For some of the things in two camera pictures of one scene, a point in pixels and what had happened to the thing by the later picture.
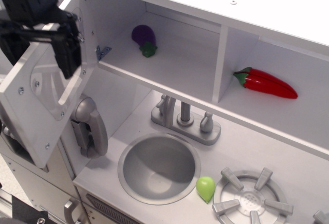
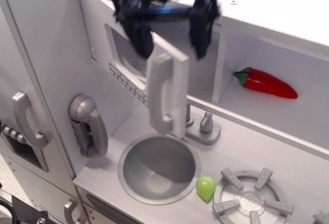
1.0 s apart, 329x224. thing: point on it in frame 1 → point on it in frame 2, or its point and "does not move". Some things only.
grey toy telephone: (89, 129) does not move
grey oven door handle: (69, 207) does not move
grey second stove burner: (321, 217) does not move
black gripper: (39, 16) → (132, 6)
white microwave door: (37, 97) → (161, 80)
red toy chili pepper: (254, 79) does not move
